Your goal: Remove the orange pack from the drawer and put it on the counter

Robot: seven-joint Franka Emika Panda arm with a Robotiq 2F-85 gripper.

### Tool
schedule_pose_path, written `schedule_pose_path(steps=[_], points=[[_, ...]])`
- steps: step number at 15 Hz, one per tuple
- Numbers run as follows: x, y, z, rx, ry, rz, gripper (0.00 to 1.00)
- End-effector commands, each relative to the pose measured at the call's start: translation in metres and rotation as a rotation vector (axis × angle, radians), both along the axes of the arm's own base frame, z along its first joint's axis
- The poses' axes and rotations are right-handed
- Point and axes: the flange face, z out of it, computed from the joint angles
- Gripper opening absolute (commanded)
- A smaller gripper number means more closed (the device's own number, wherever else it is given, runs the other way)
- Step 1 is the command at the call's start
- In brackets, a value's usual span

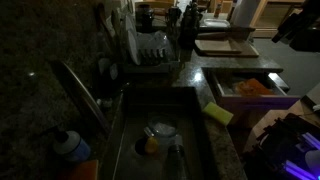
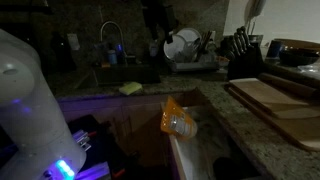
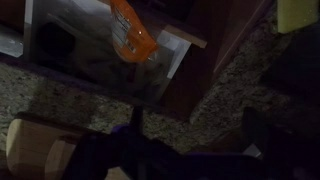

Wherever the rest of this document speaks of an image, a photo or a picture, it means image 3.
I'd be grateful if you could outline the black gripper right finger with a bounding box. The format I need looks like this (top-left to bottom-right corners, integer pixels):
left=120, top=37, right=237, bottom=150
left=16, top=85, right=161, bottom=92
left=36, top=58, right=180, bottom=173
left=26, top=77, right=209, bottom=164
left=241, top=107, right=269, bottom=153

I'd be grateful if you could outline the orange snack pack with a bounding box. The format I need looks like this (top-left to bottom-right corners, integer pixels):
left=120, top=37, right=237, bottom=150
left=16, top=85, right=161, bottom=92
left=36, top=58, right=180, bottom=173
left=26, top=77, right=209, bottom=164
left=110, top=0, right=158, bottom=63

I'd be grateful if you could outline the open white drawer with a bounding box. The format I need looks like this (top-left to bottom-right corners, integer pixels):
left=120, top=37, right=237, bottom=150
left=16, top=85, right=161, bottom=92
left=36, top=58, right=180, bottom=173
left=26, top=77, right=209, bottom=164
left=24, top=0, right=207, bottom=103

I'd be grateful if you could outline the light wooden stool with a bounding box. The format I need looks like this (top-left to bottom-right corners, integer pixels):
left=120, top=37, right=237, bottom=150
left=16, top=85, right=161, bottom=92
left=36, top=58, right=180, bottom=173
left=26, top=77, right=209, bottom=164
left=6, top=113, right=129, bottom=180

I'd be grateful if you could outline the yellow sponge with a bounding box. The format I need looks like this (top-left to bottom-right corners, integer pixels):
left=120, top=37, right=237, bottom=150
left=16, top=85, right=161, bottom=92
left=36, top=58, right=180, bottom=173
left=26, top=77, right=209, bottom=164
left=277, top=0, right=320, bottom=34

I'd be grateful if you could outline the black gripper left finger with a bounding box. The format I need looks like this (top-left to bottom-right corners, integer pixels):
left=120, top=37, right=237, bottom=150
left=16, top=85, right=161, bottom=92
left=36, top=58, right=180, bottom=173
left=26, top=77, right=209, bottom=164
left=130, top=106, right=143, bottom=133

